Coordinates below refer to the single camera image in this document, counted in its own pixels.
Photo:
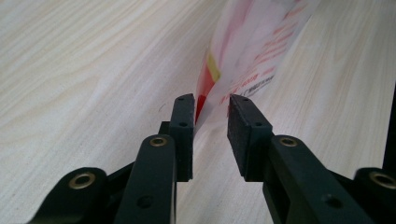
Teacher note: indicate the red and white refill pouch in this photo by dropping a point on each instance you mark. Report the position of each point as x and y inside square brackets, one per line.
[249, 46]

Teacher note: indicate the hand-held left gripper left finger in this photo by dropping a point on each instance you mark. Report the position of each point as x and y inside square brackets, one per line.
[183, 140]

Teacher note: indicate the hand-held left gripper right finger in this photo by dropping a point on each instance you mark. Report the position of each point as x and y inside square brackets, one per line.
[249, 140]

